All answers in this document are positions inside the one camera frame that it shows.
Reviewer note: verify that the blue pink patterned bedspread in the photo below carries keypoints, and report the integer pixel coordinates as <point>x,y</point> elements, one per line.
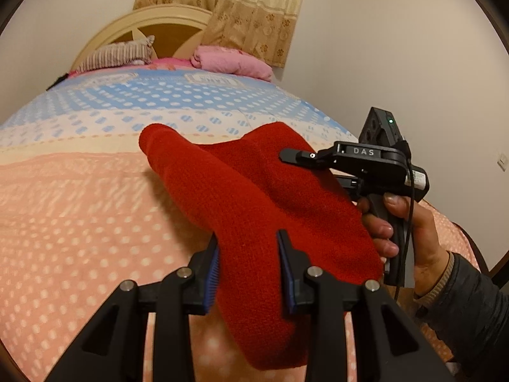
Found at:
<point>79,213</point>

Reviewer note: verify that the cream wooden headboard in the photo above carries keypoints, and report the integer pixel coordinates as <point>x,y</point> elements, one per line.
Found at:
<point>177,29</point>

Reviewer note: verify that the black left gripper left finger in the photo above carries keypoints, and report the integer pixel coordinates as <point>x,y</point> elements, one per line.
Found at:
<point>111,346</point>

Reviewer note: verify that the dark jacket right forearm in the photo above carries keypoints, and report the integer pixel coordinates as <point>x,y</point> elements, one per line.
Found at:
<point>470,315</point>

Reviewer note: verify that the beige curtain behind headboard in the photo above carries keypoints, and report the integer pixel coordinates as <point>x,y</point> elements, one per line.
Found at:
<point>262,28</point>

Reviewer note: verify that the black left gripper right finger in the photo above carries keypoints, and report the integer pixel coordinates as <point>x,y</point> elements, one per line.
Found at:
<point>388,345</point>

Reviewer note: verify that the red knitted garment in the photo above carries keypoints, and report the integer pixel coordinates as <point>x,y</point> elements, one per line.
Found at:
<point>243,193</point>

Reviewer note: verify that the white wall socket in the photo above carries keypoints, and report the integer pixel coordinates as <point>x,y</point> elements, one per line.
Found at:
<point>503,162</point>

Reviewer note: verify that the pink pillow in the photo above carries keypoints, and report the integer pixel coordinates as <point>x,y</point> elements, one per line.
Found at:
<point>217,59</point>

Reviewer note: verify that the striped grey pillow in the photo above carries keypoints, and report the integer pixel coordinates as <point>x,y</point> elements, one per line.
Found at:
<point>126,53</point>

